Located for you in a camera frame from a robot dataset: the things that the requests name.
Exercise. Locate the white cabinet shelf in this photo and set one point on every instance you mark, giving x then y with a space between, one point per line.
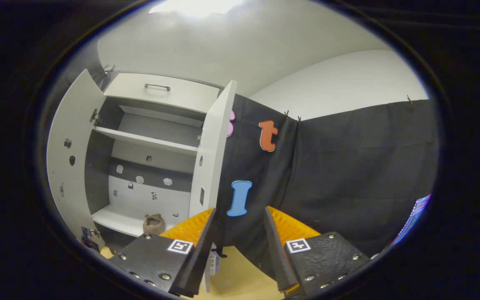
144 141

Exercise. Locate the white cabinet door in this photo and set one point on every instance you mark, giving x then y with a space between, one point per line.
73 187
215 141

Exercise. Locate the white cabinet drawer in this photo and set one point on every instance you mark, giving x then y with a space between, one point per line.
131 89

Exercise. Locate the brown shoe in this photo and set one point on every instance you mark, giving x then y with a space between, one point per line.
153 225

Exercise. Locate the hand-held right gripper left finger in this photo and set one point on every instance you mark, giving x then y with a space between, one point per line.
198 258

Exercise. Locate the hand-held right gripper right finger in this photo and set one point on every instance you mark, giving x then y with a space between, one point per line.
277 258

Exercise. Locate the white and grey shoe cabinet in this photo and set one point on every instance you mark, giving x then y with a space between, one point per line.
156 129

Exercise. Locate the metal door hinge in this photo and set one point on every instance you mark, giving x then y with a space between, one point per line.
95 116
199 135

